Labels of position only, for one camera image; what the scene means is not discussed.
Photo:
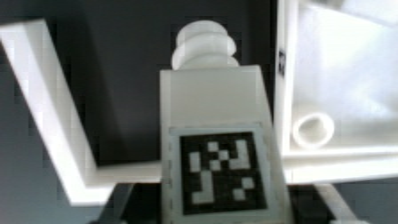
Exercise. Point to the white square table top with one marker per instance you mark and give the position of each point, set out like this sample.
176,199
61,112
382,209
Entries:
336,87

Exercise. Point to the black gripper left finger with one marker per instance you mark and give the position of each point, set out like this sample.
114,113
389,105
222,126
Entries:
132,207

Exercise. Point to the white table leg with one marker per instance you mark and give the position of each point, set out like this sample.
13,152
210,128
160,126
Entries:
222,181

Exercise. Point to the white L-shaped obstacle fence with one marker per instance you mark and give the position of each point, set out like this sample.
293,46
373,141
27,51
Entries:
89,180

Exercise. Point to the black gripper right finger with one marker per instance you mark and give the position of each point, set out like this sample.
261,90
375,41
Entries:
320,207

